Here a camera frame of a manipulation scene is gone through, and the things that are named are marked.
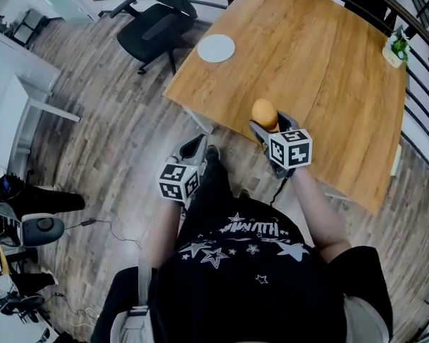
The black office chair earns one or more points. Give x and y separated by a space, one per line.
153 27

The person's black trousers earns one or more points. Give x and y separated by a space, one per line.
214 184

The person's black star-print t-shirt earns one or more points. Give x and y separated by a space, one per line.
254 284

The black side table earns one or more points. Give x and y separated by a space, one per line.
30 27

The small potted flower plant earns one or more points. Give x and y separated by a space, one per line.
397 50

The white desk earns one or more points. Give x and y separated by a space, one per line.
10 84

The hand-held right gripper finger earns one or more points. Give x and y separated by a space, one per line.
289 123
261 132

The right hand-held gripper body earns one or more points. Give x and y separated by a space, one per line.
289 150

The person's right forearm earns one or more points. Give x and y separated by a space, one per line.
318 213

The white round plate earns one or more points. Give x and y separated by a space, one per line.
216 48

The person's left forearm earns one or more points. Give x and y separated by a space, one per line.
162 231

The black power adapter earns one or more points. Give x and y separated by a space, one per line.
88 222

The light grey pouch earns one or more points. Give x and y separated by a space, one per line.
366 322

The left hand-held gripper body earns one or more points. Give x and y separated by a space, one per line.
178 182

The white table leg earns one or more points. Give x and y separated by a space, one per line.
200 120

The orange fruit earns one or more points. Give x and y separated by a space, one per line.
264 113

